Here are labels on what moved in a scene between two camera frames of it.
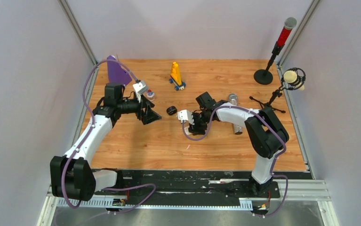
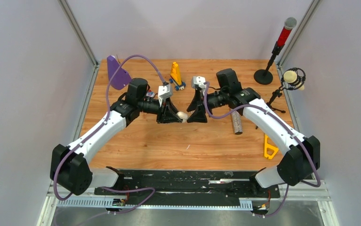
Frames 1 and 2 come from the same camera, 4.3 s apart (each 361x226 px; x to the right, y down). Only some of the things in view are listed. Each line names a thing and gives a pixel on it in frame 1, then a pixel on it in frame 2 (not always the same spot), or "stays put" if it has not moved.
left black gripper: x=150 y=116 -> x=166 y=113
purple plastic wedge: x=116 y=74 stays put
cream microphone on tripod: x=293 y=78 stays put
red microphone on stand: x=264 y=76 stays put
